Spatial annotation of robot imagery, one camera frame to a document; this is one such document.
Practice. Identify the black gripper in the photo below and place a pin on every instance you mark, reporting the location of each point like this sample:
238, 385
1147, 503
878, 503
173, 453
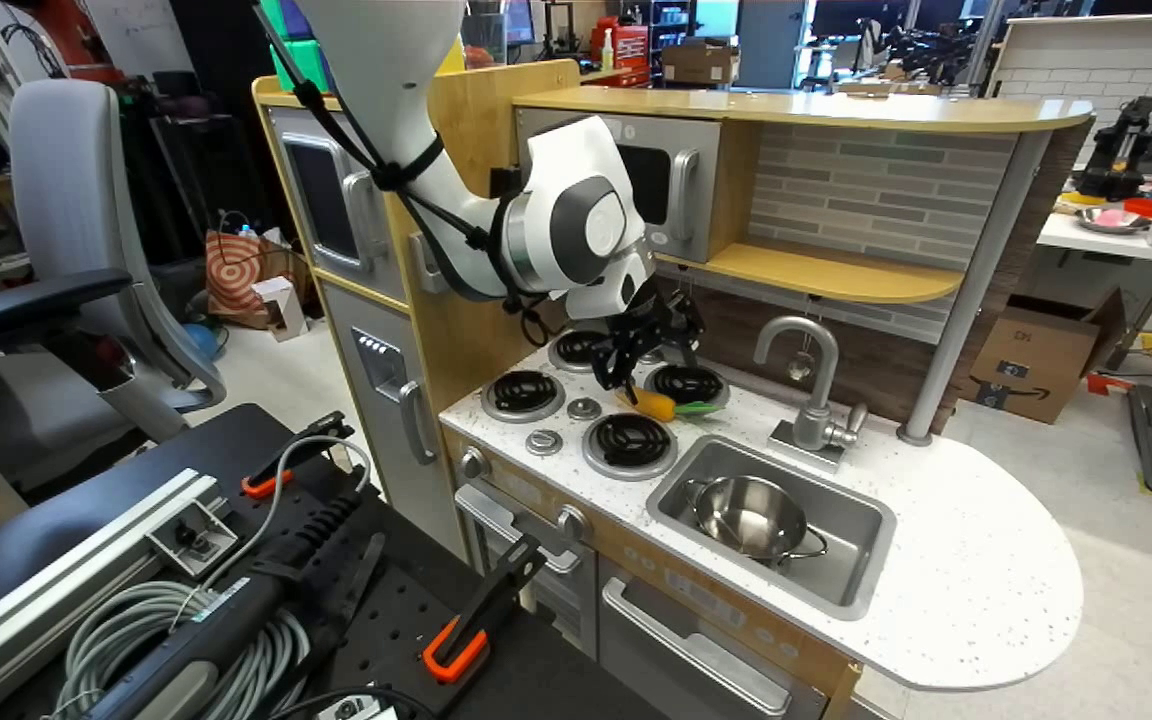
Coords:
656, 322

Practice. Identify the orange carrot plush toy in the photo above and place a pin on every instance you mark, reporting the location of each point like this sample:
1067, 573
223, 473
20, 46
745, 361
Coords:
656, 404

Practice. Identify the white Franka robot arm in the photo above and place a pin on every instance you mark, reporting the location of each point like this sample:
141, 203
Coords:
430, 120

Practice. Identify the black toy stove burner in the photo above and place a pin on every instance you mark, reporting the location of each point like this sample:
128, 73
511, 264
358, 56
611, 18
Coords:
697, 385
527, 393
579, 344
630, 441

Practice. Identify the grey toy faucet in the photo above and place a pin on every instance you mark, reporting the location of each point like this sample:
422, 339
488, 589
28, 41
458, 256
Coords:
811, 402

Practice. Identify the steel pot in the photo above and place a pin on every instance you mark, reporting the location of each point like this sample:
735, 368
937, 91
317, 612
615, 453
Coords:
748, 516

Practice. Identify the grey toy microwave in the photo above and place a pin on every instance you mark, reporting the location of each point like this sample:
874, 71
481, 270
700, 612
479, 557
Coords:
691, 172

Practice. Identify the grey toy oven door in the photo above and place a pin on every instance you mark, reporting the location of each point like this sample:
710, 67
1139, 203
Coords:
520, 544

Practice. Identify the grey toy sink basin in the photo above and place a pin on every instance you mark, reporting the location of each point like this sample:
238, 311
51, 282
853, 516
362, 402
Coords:
857, 534

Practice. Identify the wooden toy kitchen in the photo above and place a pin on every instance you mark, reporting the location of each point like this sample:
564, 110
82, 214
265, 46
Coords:
978, 560

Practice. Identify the silver stove knob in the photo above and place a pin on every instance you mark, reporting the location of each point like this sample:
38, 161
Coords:
545, 441
584, 408

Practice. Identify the orange black bar clamp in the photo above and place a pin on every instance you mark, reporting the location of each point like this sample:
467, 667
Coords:
458, 646
265, 483

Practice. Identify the grey kitchen support pole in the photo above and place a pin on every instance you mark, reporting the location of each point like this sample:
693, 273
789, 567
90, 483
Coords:
968, 293

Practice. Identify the brown cardboard box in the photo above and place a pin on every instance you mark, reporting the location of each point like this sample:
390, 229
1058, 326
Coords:
1039, 361

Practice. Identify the orange patterned bag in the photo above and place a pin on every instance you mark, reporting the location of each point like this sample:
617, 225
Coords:
238, 273

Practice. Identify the white work table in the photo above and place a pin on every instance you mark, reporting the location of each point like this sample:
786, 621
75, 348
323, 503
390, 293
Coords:
1109, 240

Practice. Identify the black device on table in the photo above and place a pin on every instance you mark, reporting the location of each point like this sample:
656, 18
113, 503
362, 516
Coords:
1139, 140

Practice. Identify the grey office chair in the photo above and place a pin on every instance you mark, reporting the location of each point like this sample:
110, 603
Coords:
70, 203

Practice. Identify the black perforated base board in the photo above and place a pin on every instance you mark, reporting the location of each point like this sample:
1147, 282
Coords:
28, 520

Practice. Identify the metal corner bracket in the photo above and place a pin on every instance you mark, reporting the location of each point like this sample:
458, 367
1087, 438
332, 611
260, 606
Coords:
195, 538

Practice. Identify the aluminum extrusion rail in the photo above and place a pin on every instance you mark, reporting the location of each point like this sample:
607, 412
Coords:
56, 573

